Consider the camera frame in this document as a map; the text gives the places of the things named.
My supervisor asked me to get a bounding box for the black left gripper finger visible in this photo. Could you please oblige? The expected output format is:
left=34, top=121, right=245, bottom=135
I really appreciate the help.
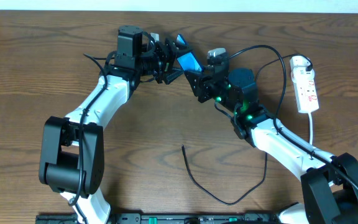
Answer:
left=171, top=42, right=193, bottom=58
left=163, top=68, right=184, bottom=85

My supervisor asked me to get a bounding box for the blue Galaxy smartphone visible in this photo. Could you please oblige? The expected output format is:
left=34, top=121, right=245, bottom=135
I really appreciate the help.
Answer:
left=177, top=34, right=203, bottom=72

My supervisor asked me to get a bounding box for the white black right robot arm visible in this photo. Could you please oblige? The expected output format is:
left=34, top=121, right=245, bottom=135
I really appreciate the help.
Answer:
left=179, top=54, right=358, bottom=223

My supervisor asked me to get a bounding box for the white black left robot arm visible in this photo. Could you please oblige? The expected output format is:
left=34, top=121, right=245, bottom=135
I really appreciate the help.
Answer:
left=39, top=26, right=192, bottom=223

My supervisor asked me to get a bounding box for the white power strip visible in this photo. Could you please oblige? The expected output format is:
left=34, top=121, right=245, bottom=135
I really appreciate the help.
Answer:
left=290, top=55, right=319, bottom=114

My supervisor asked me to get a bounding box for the black charger cable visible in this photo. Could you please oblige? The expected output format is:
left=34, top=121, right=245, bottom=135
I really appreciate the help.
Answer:
left=181, top=53, right=314, bottom=206

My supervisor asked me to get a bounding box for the white power strip cord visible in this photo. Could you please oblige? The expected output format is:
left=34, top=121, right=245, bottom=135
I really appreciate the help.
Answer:
left=308, top=112, right=314, bottom=146

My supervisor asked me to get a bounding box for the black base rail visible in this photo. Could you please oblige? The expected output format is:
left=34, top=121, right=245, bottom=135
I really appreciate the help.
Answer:
left=35, top=212, right=282, bottom=224

